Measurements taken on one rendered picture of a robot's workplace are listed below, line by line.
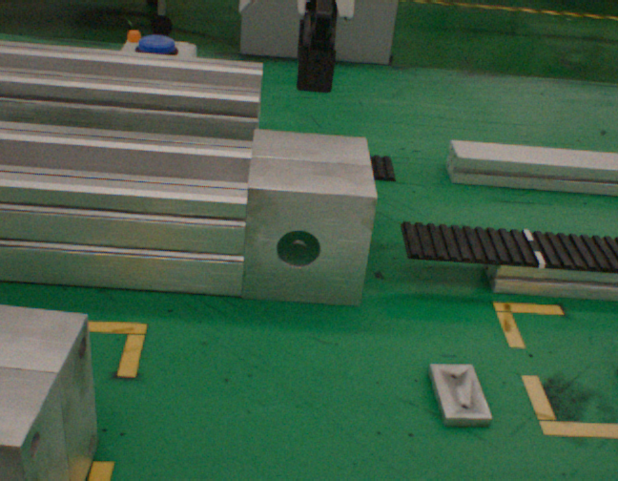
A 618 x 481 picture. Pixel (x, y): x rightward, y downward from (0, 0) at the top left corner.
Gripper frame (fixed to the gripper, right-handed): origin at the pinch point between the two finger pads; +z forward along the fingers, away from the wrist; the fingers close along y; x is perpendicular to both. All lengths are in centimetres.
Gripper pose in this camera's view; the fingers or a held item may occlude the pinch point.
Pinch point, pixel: (314, 62)
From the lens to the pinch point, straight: 73.2
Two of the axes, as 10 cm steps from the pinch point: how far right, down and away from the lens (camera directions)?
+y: -0.1, -5.4, 8.4
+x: -10.0, -0.7, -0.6
